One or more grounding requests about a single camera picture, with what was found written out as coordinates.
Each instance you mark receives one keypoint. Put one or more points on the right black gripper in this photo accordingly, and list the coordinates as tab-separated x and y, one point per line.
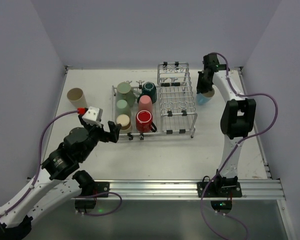
204	83

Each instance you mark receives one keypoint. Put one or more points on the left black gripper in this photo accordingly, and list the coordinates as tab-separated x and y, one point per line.
100	132

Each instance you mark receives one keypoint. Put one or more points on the cream brown cup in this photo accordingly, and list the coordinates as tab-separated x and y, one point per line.
125	122

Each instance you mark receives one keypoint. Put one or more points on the light blue mug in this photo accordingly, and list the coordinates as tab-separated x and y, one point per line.
203	98

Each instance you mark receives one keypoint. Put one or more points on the tall beige cup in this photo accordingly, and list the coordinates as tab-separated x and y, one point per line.
77	98

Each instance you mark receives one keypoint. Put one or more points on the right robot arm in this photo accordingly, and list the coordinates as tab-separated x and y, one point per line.
236	122

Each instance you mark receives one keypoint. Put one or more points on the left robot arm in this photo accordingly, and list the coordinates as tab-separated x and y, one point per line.
59	179

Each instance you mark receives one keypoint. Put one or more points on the light green cup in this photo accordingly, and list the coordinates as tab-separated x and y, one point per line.
122	108

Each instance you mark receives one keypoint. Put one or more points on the red mug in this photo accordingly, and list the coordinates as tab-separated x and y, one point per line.
144	122

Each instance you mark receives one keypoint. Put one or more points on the sage green mug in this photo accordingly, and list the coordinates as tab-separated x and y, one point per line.
124	91

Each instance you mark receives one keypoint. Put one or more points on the pink cup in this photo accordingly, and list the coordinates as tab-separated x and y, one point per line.
145	103

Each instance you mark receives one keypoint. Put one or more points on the dark teal mug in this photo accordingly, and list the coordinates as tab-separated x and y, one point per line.
149	89

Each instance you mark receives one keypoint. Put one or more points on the left controller box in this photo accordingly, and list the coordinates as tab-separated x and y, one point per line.
84	205

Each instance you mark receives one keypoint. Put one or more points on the controller box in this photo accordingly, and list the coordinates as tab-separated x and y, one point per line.
84	205
222	206

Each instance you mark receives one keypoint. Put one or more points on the right controller box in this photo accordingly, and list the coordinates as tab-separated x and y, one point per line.
222	206

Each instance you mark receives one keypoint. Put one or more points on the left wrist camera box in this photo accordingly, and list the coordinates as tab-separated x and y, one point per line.
93	116

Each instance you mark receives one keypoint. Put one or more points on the silver wire dish rack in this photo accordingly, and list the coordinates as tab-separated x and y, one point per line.
174	112

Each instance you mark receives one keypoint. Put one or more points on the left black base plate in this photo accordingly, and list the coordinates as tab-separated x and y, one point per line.
101	187

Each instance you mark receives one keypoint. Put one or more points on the aluminium mounting rail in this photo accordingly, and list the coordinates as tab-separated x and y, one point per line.
150	190

